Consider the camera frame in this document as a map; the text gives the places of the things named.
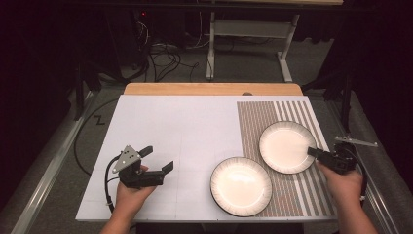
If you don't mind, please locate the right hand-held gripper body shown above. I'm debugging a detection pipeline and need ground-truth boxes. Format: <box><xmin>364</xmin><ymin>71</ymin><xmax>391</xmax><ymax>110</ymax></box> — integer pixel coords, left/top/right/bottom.
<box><xmin>319</xmin><ymin>136</ymin><xmax>379</xmax><ymax>176</ymax></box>

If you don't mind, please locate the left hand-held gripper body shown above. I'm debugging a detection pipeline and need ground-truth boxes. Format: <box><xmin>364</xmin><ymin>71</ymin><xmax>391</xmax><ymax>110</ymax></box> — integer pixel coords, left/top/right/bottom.
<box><xmin>111</xmin><ymin>144</ymin><xmax>165</xmax><ymax>190</ymax></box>

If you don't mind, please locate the white plate with dark rim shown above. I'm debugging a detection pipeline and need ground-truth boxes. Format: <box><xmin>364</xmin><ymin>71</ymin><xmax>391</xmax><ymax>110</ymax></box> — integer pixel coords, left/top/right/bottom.
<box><xmin>258</xmin><ymin>120</ymin><xmax>318</xmax><ymax>176</ymax></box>
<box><xmin>209</xmin><ymin>156</ymin><xmax>273</xmax><ymax>218</ymax></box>

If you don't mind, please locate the person's right hand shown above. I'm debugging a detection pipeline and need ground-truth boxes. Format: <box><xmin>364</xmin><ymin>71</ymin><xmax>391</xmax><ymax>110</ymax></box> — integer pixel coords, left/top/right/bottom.
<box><xmin>316</xmin><ymin>161</ymin><xmax>364</xmax><ymax>210</ymax></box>

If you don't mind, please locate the person's left hand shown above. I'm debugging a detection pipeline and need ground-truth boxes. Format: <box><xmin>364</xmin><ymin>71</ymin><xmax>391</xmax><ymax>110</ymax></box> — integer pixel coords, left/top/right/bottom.
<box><xmin>114</xmin><ymin>165</ymin><xmax>157</xmax><ymax>213</ymax></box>

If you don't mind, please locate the black metal stand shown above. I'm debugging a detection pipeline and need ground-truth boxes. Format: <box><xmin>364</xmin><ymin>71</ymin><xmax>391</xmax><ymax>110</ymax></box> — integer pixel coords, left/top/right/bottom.
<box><xmin>301</xmin><ymin>72</ymin><xmax>356</xmax><ymax>135</ymax></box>
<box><xmin>73</xmin><ymin>59</ymin><xmax>102</xmax><ymax>122</ymax></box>

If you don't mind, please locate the brown striped woven placemat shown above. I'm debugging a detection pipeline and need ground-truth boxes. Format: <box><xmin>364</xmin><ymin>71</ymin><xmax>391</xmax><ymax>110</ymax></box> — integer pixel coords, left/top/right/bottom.
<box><xmin>236</xmin><ymin>100</ymin><xmax>337</xmax><ymax>218</ymax></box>

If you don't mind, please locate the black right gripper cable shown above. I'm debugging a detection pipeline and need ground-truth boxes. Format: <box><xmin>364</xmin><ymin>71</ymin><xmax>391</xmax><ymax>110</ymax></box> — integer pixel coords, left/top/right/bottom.
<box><xmin>352</xmin><ymin>150</ymin><xmax>370</xmax><ymax>204</ymax></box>

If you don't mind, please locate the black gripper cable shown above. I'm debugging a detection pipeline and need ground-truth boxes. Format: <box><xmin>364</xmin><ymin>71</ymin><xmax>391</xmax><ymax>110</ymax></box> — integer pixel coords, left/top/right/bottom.
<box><xmin>103</xmin><ymin>154</ymin><xmax>122</xmax><ymax>214</ymax></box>
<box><xmin>352</xmin><ymin>150</ymin><xmax>370</xmax><ymax>204</ymax></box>

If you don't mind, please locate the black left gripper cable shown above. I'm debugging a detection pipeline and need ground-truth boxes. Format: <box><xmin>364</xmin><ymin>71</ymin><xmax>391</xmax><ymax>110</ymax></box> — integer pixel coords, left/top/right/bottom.
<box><xmin>103</xmin><ymin>154</ymin><xmax>122</xmax><ymax>214</ymax></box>

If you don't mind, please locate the aluminium floor rail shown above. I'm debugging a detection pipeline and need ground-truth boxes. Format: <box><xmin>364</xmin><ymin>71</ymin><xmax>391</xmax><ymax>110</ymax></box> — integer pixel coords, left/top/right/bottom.
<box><xmin>327</xmin><ymin>100</ymin><xmax>413</xmax><ymax>234</ymax></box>
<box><xmin>10</xmin><ymin>91</ymin><xmax>99</xmax><ymax>234</ymax></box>

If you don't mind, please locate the long black floor cable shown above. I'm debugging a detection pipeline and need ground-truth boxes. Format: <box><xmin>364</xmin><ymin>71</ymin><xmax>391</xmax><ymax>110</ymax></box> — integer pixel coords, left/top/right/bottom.
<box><xmin>73</xmin><ymin>97</ymin><xmax>121</xmax><ymax>176</ymax></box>

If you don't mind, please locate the tangle of floor cables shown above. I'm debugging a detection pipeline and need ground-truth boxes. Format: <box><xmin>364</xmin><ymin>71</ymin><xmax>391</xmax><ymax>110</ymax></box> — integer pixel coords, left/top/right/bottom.
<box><xmin>131</xmin><ymin>19</ymin><xmax>200</xmax><ymax>83</ymax></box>

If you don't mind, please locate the thin white cable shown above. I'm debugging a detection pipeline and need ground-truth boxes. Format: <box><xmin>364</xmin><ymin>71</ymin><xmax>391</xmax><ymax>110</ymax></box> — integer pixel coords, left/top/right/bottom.
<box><xmin>189</xmin><ymin>9</ymin><xmax>210</xmax><ymax>50</ymax></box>

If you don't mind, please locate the white metal desk frame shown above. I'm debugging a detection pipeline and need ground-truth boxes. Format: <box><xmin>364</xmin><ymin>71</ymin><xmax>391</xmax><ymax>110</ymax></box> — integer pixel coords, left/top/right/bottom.
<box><xmin>206</xmin><ymin>11</ymin><xmax>301</xmax><ymax>83</ymax></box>

